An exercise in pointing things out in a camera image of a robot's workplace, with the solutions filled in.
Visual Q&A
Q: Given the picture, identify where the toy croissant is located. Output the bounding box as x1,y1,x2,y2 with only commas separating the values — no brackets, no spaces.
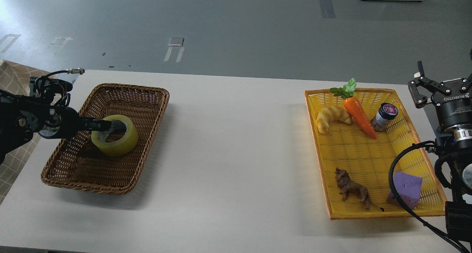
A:
316,106,353,134

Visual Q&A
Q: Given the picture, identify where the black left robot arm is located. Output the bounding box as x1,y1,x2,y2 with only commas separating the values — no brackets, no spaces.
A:
0,68,112,161

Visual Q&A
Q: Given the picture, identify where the small dark jar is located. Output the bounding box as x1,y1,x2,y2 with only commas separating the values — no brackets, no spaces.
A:
371,103,399,132

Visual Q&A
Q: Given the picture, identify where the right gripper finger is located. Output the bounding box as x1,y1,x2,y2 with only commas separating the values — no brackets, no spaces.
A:
408,61,452,109
461,48,472,95

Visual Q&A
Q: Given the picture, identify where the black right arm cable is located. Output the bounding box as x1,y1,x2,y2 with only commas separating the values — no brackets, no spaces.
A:
388,141,471,253

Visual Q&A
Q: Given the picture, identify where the beige checkered cloth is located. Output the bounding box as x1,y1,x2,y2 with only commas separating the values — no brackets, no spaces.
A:
0,60,49,202

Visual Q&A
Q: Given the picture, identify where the brown toy lion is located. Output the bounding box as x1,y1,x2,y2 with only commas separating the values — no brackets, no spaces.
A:
335,167,385,212

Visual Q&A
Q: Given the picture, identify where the yellow plastic basket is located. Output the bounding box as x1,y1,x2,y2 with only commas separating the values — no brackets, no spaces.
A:
305,89,447,221

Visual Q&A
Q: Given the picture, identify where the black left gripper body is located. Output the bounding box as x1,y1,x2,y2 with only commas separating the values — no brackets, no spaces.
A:
39,107,80,139

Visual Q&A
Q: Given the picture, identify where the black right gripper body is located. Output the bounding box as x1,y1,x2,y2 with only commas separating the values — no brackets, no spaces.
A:
434,79,472,133

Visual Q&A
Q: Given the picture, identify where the orange toy carrot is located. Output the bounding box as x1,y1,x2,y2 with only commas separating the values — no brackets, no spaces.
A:
329,78,376,140

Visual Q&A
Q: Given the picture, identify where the yellow tape roll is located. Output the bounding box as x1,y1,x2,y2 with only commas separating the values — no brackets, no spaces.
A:
91,115,138,157

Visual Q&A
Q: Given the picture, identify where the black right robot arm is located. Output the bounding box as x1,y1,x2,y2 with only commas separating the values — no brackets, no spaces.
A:
408,61,472,242

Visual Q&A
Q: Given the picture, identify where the brown wicker basket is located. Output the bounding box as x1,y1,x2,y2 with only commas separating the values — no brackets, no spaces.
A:
41,83,170,195

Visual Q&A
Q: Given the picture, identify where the purple foam block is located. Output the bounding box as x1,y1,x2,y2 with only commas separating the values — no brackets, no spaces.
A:
393,171,423,210

